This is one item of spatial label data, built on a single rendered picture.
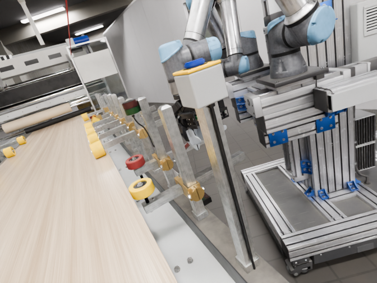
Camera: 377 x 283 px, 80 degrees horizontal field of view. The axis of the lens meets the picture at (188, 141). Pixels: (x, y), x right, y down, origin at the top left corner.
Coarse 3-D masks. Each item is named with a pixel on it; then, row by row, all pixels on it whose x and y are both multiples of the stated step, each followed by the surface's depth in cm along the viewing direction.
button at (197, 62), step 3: (195, 60) 40; (198, 60) 40; (201, 60) 40; (204, 60) 41; (186, 63) 41; (189, 63) 41; (192, 63) 40; (195, 63) 40; (198, 63) 40; (201, 63) 41; (186, 66) 41; (189, 66) 41; (192, 66) 41; (195, 66) 41
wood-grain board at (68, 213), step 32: (64, 128) 243; (32, 160) 152; (64, 160) 129; (96, 160) 112; (0, 192) 110; (32, 192) 98; (64, 192) 88; (96, 192) 80; (128, 192) 73; (0, 224) 79; (32, 224) 72; (64, 224) 67; (96, 224) 62; (128, 224) 58; (0, 256) 61; (32, 256) 57; (64, 256) 54; (96, 256) 50; (128, 256) 48; (160, 256) 45
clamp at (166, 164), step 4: (152, 156) 106; (156, 156) 102; (168, 156) 98; (160, 160) 97; (164, 160) 96; (168, 160) 96; (160, 164) 97; (164, 164) 95; (168, 164) 96; (172, 164) 97; (160, 168) 101; (164, 168) 96; (168, 168) 96
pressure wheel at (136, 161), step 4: (132, 156) 100; (136, 156) 100; (140, 156) 98; (128, 160) 98; (132, 160) 97; (136, 160) 95; (140, 160) 95; (144, 160) 98; (128, 164) 94; (132, 164) 94; (136, 164) 94; (140, 164) 95; (128, 168) 96; (132, 168) 95; (136, 168) 95; (140, 176) 100
